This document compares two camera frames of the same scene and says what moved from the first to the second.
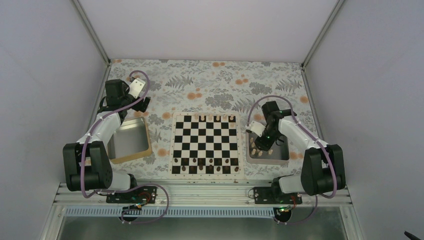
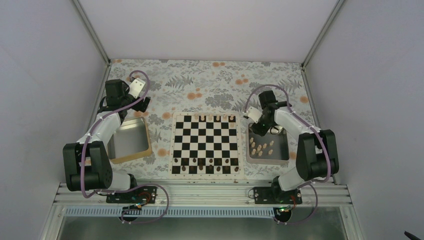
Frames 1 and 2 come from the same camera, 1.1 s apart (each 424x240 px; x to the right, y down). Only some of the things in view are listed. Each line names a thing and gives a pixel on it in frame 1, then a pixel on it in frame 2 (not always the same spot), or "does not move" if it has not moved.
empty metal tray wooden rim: (130, 141) does not move
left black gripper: (137, 107) does not move
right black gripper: (265, 146) to (261, 131)
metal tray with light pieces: (278, 155) does not move
